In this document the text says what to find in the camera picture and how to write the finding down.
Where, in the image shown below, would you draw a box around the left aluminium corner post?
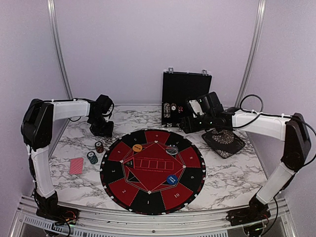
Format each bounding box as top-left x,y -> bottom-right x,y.
47,0 -> 73,99

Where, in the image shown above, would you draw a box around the red poker chip stack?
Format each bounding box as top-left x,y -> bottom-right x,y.
95,141 -> 104,154

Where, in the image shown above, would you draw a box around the aluminium front rail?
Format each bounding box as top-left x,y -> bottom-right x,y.
7,195 -> 297,237

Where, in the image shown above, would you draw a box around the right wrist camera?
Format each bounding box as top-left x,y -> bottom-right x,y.
186,91 -> 224,118

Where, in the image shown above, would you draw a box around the orange dealer button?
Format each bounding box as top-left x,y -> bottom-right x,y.
132,144 -> 143,152

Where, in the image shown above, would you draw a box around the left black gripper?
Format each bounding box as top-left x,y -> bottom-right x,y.
89,115 -> 113,137

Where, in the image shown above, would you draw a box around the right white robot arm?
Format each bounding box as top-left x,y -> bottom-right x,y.
180,107 -> 312,221

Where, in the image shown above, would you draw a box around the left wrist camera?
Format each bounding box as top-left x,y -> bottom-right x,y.
94,94 -> 115,118

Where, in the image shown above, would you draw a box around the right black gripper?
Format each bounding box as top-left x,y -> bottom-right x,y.
180,113 -> 214,134

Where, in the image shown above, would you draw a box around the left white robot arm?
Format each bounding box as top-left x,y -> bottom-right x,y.
21,94 -> 114,199

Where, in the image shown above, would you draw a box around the clear round button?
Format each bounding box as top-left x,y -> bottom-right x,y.
165,145 -> 178,155

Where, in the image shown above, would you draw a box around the right aluminium corner post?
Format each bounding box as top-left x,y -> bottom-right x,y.
235,0 -> 267,107

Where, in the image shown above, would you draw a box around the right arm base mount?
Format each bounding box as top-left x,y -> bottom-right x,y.
226,197 -> 271,226

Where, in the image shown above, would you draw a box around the round red black poker mat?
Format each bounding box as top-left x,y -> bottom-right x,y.
100,129 -> 206,215

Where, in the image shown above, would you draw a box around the green poker chip stack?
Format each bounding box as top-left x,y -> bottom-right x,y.
87,151 -> 98,164

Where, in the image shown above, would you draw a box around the blue blind button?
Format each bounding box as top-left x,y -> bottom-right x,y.
166,175 -> 178,185

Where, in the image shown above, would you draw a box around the black floral square plate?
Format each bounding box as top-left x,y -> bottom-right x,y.
202,129 -> 245,159

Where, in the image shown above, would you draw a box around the aluminium corner post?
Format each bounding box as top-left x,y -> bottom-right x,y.
47,0 -> 73,99
235,0 -> 267,107

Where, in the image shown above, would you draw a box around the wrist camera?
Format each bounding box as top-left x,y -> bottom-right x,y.
186,91 -> 224,118
94,94 -> 115,118

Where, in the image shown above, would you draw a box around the white chips row in case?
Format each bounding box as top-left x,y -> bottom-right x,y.
162,103 -> 171,119

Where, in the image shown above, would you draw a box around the red playing card deck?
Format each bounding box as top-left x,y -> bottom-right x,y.
69,158 -> 83,175

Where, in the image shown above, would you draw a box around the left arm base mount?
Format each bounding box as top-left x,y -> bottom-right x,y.
36,196 -> 79,224

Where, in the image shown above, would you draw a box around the black poker chip case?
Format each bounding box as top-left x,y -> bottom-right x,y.
161,67 -> 212,127

